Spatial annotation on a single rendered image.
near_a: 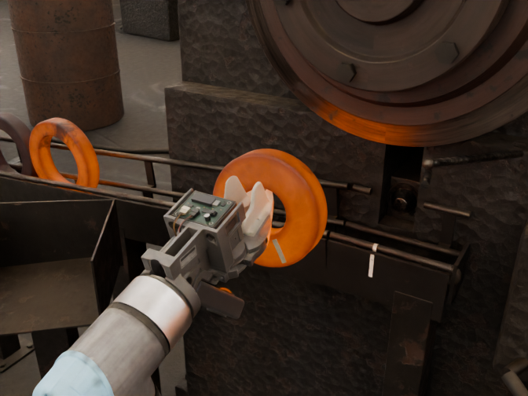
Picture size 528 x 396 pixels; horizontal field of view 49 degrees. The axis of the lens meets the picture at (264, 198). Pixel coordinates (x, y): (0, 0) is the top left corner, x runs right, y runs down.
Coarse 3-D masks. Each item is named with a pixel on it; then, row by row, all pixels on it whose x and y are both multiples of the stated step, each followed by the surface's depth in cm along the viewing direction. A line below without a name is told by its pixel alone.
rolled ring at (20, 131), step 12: (0, 120) 129; (12, 120) 128; (12, 132) 128; (24, 132) 128; (24, 144) 128; (0, 156) 138; (24, 156) 129; (0, 168) 137; (12, 168) 139; (24, 168) 131
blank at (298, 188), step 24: (240, 168) 73; (264, 168) 72; (288, 168) 70; (216, 192) 76; (288, 192) 71; (312, 192) 70; (288, 216) 72; (312, 216) 71; (288, 240) 73; (312, 240) 72; (264, 264) 76; (288, 264) 75
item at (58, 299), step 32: (0, 224) 102; (32, 224) 102; (64, 224) 102; (96, 224) 103; (0, 256) 104; (32, 256) 105; (64, 256) 105; (96, 256) 85; (0, 288) 99; (32, 288) 98; (64, 288) 97; (96, 288) 85; (0, 320) 91; (32, 320) 90; (64, 320) 89
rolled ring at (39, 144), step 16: (48, 128) 121; (64, 128) 118; (32, 144) 126; (48, 144) 127; (80, 144) 118; (32, 160) 128; (48, 160) 129; (80, 160) 119; (96, 160) 121; (48, 176) 128; (80, 176) 121; (96, 176) 122
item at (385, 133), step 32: (256, 0) 82; (256, 32) 84; (288, 64) 84; (320, 96) 83; (512, 96) 70; (352, 128) 82; (384, 128) 80; (416, 128) 77; (448, 128) 75; (480, 128) 73
